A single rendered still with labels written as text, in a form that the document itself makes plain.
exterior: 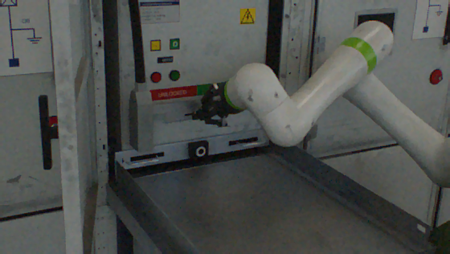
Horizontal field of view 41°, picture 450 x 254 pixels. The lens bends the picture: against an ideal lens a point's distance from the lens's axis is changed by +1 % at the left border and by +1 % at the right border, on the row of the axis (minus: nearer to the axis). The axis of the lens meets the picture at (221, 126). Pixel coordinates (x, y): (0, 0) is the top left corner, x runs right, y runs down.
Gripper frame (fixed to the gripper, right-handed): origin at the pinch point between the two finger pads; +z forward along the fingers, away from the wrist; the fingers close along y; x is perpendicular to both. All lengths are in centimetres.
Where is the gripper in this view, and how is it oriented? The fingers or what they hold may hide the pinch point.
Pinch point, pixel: (200, 114)
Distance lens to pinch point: 182.0
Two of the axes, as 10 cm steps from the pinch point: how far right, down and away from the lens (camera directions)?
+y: 2.0, 9.7, -1.2
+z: -4.2, 2.0, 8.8
